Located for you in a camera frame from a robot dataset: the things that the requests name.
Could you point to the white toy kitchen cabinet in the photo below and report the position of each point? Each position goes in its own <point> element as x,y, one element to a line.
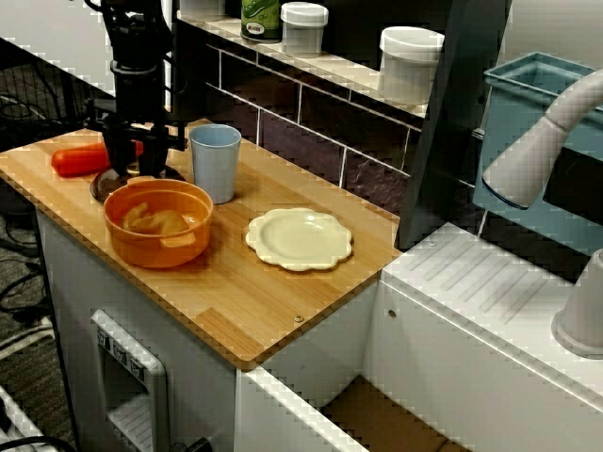
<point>424,329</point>

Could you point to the small white lidded jar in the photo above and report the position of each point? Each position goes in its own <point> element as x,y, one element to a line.
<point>304,33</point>

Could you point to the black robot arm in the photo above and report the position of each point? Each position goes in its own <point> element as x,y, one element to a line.
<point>132,37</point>

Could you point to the cream scalloped plate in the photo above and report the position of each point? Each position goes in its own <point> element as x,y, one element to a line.
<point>299,240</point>

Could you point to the brown glass lid yellow knob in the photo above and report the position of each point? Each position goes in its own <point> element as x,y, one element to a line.
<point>103,186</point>

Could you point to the white grey dispenser panel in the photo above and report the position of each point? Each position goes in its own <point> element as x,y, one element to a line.
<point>155,376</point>

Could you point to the light blue plastic cup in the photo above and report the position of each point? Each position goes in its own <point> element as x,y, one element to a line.
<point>216,165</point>

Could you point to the red toy sausage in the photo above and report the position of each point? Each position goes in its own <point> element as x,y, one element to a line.
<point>80,160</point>

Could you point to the orange toy pot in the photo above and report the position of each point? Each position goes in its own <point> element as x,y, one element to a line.
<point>155,252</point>

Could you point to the dark grey shelf post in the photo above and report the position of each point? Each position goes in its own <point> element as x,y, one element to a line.
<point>452,117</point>
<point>188,85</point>

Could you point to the white plastic container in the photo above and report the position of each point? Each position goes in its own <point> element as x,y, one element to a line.
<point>202,7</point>

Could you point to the teal plastic bin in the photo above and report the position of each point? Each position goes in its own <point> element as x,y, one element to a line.
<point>513,108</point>

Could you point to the green can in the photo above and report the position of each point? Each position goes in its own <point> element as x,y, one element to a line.
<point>261,21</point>

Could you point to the grey toy faucet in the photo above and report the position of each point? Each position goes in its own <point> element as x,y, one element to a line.
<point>523,160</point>

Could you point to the large white lidded jar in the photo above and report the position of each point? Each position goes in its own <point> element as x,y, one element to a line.
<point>410,66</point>

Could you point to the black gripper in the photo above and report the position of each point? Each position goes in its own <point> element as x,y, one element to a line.
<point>136,103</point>

